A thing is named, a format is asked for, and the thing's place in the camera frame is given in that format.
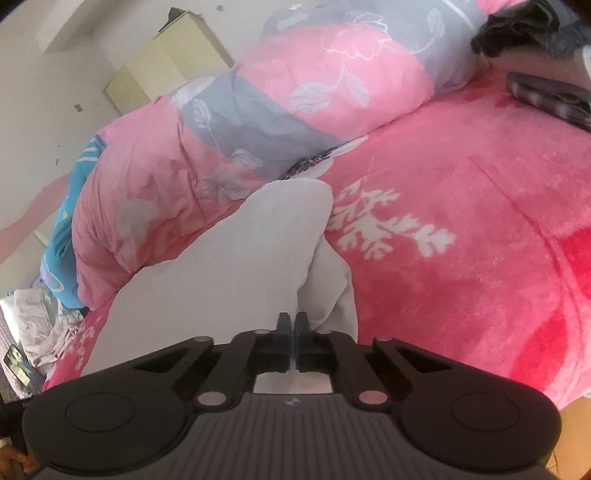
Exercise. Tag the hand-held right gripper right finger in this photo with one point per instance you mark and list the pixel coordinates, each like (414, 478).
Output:
(302, 337)

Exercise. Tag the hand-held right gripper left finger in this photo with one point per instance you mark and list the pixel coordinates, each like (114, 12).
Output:
(283, 337)

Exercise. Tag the white shirt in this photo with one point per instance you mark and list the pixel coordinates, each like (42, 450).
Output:
(240, 277)

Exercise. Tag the white crumpled clothes pile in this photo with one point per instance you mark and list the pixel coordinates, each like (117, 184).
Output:
(41, 323)

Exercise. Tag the person's left hand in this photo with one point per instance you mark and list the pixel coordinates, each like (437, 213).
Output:
(21, 461)

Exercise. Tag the black smartphone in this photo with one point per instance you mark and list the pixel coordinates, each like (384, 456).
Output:
(17, 365)

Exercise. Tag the blue quilt with bow print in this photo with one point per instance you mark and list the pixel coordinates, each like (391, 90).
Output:
(60, 258)

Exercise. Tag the pink floral bed blanket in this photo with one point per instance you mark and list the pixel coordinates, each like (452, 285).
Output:
(461, 240)

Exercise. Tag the pink and grey floral quilt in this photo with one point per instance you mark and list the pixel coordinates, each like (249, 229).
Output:
(258, 115)

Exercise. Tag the dark plaid flat pouch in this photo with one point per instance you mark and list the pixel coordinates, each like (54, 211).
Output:
(549, 99)

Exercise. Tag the black bag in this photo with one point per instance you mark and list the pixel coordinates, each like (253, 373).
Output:
(521, 27)

